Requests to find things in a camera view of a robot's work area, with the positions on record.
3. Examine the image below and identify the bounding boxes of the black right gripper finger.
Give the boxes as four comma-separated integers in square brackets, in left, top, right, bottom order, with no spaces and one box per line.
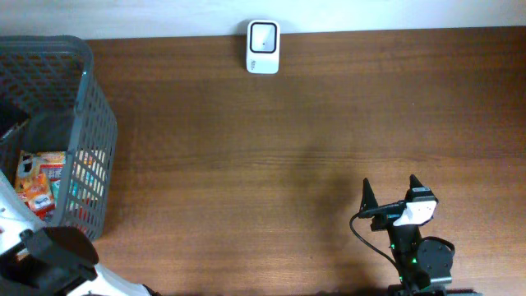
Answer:
[405,174,427,201]
[360,178,378,213]

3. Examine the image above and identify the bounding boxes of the beige snack bag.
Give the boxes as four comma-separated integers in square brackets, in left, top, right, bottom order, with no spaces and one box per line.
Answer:
[14,150,66,192]

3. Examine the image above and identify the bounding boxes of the orange tissue pack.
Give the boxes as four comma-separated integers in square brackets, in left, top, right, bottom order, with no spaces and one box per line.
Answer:
[15,173,55,220]

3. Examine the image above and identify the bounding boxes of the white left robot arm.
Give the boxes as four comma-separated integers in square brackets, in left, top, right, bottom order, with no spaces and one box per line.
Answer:
[1,175,158,296]

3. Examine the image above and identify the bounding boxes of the white barcode scanner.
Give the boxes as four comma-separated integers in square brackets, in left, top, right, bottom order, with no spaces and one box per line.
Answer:
[246,20,281,75]

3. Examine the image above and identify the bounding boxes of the grey plastic mesh basket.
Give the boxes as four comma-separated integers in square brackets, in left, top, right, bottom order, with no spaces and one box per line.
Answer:
[1,35,118,240]

